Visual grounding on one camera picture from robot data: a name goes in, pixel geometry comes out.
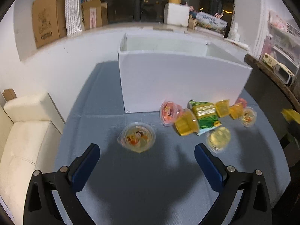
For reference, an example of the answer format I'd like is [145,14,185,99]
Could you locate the flat cardboard piece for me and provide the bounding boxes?
[2,88,17,102]

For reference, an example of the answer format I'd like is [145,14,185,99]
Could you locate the clear jelly cup cartoon lid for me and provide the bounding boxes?
[117,122,156,153]

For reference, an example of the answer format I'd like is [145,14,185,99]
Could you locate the yellow snack packet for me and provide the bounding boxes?
[281,109,300,125]

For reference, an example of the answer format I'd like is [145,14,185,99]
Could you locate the white storage box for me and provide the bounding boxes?
[118,34,252,113]

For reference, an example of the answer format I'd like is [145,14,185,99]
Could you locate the pink jelly cup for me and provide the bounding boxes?
[235,97,248,108]
[159,100,183,127]

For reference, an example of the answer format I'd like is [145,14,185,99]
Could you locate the white foam box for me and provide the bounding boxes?
[163,3,190,27]

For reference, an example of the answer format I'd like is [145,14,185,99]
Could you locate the square yellow jelly cup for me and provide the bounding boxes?
[229,103,243,119]
[214,100,230,118]

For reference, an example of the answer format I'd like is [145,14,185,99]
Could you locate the white dotted paper bag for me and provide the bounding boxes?
[65,0,84,37]

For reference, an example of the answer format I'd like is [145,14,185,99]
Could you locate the large cardboard box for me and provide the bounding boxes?
[32,0,67,48]

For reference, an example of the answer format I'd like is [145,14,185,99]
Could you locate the yellow box on counter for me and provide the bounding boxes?
[262,53,278,68]

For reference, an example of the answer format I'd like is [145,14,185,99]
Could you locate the small cardboard box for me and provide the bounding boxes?
[82,0,108,31]

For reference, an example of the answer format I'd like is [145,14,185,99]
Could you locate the cream leather sofa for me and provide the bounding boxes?
[1,92,65,224]

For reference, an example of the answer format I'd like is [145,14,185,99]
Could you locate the small green garlic pea packet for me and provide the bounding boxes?
[188,100,222,136]

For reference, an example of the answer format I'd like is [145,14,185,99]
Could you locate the blue table mat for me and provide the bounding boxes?
[54,61,291,224]

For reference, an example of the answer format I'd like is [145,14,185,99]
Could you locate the pale yellow jelly cup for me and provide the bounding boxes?
[206,127,231,153]

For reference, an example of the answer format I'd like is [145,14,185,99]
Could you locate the white digital clock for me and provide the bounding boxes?
[274,63,295,86]

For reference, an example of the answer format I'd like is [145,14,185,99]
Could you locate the white drawer organizer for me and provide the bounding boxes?
[260,10,299,71]

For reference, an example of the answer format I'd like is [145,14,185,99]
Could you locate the printed flat gift box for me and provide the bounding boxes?
[196,12,227,35]

